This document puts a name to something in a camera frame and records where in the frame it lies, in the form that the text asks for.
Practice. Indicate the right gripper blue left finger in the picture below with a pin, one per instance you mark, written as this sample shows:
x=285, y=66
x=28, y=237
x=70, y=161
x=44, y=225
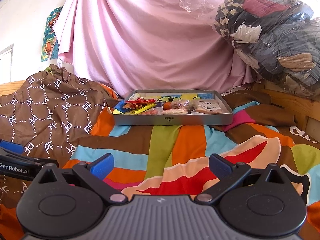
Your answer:
x=91, y=176

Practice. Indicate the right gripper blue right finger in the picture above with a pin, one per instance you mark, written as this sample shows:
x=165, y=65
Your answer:
x=230, y=176

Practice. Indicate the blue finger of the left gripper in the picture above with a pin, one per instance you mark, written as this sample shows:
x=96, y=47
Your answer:
x=11, y=147

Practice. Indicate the white bear biscuit pack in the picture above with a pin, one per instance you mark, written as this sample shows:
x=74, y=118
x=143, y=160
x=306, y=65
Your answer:
x=210, y=106

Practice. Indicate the yellow snack bar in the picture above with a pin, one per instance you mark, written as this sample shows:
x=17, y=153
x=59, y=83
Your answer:
x=142, y=109

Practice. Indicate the pink round pastry pack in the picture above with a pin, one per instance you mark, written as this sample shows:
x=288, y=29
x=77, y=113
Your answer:
x=176, y=111

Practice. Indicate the pink sausage pack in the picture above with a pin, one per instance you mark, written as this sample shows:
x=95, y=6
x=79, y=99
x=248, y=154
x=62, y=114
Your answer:
x=152, y=111

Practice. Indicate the small orange fruit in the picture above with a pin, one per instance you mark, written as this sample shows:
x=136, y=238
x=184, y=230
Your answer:
x=167, y=106

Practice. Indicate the red white snack packet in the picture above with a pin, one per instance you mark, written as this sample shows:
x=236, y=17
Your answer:
x=138, y=103

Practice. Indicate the green label biscuit pack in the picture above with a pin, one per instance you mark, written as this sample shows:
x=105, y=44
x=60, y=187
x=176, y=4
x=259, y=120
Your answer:
x=181, y=104

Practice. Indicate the brown PF patterned cloth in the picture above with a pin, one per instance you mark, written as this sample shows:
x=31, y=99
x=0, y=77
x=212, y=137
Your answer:
x=51, y=110

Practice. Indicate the colourful striped bed cover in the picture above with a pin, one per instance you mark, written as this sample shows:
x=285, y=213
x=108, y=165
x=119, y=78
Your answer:
x=175, y=159

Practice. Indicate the grey tray with cartoon lining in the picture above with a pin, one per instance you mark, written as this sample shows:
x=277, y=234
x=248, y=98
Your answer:
x=122, y=118

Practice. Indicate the pink draped sheet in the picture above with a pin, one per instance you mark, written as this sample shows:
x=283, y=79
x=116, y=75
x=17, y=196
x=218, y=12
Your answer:
x=146, y=44

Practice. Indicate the colourful cartoon wall poster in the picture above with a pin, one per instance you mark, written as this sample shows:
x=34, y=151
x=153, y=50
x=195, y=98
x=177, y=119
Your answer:
x=50, y=45

